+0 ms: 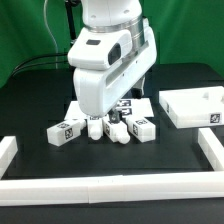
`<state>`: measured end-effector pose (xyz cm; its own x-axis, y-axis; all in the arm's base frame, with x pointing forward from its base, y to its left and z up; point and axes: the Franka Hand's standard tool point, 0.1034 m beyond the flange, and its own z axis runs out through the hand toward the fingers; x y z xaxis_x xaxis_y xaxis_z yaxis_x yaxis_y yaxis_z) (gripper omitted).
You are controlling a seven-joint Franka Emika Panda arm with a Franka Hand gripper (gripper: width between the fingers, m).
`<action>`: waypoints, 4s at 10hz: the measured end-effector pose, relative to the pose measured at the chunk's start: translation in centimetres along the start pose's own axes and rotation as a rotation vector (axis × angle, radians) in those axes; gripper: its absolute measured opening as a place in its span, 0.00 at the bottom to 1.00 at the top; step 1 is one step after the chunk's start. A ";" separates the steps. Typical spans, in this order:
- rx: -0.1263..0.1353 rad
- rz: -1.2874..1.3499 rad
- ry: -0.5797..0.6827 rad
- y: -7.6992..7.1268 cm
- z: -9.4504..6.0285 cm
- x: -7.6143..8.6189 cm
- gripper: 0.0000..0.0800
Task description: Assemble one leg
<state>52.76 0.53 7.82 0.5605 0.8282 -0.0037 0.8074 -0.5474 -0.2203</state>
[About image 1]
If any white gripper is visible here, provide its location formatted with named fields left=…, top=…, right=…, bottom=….
left=73, top=17, right=157, bottom=124

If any white square tabletop part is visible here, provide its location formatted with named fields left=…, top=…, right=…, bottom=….
left=159, top=86, right=224, bottom=129

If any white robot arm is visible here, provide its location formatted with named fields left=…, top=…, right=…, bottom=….
left=68, top=0, right=157, bottom=123

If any white sheet with tags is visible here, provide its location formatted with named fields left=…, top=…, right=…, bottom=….
left=64, top=98, right=154, bottom=120

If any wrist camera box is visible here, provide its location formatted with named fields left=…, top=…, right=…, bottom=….
left=68, top=28, right=133, bottom=70

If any black cable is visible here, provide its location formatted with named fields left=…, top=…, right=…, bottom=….
left=11, top=52, right=71, bottom=76

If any white right fence wall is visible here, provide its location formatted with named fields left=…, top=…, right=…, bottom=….
left=198, top=128, right=224, bottom=171

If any white fence wall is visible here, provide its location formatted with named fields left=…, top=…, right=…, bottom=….
left=198, top=128, right=224, bottom=171
left=0, top=171, right=224, bottom=206
left=0, top=136, right=18, bottom=179

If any black camera stand pole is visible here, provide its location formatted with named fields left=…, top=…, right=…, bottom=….
left=64, top=0, right=81, bottom=45

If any white front fence wall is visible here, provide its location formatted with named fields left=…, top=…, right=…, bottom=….
left=0, top=171, right=224, bottom=206

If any white left fence wall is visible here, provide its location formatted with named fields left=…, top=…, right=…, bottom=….
left=0, top=136, right=18, bottom=179

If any white thin cable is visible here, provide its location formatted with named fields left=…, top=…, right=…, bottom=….
left=43, top=0, right=60, bottom=70

